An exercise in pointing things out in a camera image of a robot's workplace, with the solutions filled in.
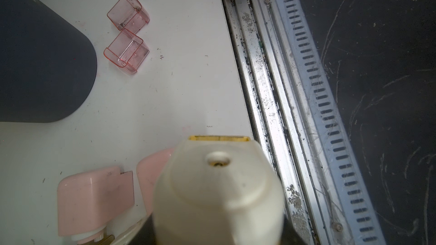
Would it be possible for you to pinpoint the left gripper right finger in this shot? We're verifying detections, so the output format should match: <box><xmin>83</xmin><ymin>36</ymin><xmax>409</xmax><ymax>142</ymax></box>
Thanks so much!
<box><xmin>282</xmin><ymin>217</ymin><xmax>306</xmax><ymax>245</ymax></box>

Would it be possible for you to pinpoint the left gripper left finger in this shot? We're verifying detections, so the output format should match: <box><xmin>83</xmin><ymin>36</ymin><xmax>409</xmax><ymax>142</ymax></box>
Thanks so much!
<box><xmin>129</xmin><ymin>215</ymin><xmax>155</xmax><ymax>245</ymax></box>

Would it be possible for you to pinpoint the pink sharpener front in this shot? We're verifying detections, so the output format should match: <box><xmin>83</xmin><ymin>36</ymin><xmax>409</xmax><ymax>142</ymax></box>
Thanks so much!
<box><xmin>136</xmin><ymin>148</ymin><xmax>175</xmax><ymax>217</ymax></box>

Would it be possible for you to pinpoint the pink sharpener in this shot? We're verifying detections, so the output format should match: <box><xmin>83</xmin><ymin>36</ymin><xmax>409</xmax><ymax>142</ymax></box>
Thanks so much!
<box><xmin>57</xmin><ymin>166</ymin><xmax>135</xmax><ymax>245</ymax></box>
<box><xmin>136</xmin><ymin>148</ymin><xmax>175</xmax><ymax>217</ymax></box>

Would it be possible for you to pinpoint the yellow sharpener front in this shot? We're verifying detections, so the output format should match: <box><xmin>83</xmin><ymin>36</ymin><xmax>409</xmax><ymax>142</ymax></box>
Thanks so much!
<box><xmin>152</xmin><ymin>136</ymin><xmax>285</xmax><ymax>245</ymax></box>

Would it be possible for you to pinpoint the yellow sharpener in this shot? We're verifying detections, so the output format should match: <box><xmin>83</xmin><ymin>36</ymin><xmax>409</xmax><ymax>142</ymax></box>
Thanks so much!
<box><xmin>152</xmin><ymin>136</ymin><xmax>285</xmax><ymax>245</ymax></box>
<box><xmin>85</xmin><ymin>218</ymin><xmax>146</xmax><ymax>245</ymax></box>

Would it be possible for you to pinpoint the pink transparent shavings tray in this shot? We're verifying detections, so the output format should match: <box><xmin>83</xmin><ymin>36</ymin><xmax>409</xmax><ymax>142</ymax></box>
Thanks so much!
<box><xmin>103</xmin><ymin>29</ymin><xmax>150</xmax><ymax>74</ymax></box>

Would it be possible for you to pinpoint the grey trash bin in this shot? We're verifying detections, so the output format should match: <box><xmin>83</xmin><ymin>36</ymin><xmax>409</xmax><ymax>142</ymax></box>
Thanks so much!
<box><xmin>1</xmin><ymin>0</ymin><xmax>98</xmax><ymax>123</ymax></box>

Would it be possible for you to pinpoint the slotted grey cable duct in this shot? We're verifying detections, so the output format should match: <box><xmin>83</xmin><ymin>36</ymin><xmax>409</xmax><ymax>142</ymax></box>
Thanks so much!
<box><xmin>277</xmin><ymin>0</ymin><xmax>386</xmax><ymax>245</ymax></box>

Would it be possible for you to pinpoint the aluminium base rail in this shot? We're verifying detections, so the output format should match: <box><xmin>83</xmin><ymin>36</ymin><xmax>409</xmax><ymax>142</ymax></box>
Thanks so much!
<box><xmin>223</xmin><ymin>0</ymin><xmax>344</xmax><ymax>245</ymax></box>

